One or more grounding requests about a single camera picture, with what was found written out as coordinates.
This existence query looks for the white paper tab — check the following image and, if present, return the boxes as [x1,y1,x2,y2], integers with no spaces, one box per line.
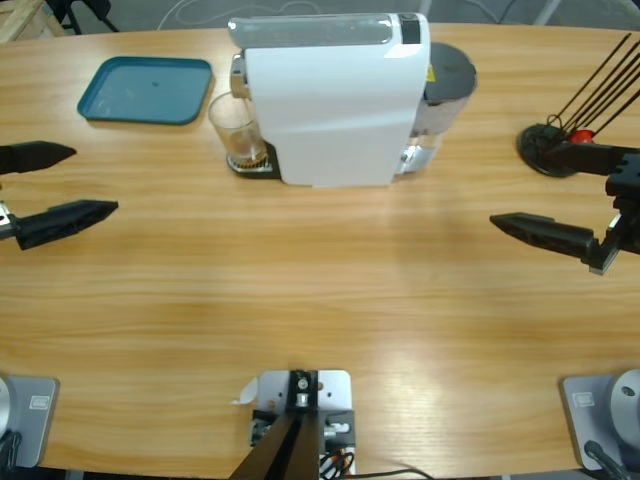
[229,377,260,406]

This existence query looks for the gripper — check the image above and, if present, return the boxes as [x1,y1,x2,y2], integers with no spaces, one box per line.
[488,141,640,276]
[0,141,120,252]

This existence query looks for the white coffee machine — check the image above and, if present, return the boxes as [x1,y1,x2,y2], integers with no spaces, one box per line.
[227,12,432,190]

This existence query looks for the grey metal leg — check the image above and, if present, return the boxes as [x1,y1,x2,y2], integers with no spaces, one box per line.
[534,0,561,25]

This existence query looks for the black capsule holder stand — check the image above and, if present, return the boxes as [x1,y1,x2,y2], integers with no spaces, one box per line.
[517,32,640,179]

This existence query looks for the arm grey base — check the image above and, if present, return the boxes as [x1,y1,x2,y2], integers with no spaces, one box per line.
[558,368,640,472]
[0,375,60,470]

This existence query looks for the clear glass cup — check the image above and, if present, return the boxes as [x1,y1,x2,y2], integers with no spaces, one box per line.
[207,91,267,172]

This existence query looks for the black base cable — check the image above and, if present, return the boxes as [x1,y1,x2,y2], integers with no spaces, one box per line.
[583,439,632,480]
[0,429,24,470]

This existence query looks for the teal plastic tray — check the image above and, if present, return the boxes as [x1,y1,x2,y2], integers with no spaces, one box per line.
[76,55,216,127]

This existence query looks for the white floor cable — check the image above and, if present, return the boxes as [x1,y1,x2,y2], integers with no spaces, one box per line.
[158,0,321,26]

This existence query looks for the orange and black cable bundle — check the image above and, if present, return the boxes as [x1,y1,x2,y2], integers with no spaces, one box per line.
[319,447,357,476]

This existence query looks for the wooden crate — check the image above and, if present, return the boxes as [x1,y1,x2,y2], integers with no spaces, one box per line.
[0,0,54,45]

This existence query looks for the thin black cable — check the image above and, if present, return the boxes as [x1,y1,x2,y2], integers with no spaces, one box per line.
[352,467,439,480]

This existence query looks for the clear water tank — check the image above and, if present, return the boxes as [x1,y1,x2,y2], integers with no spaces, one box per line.
[394,42,479,176]

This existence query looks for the white mount with dark post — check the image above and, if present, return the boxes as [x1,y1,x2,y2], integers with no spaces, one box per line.
[232,368,359,480]

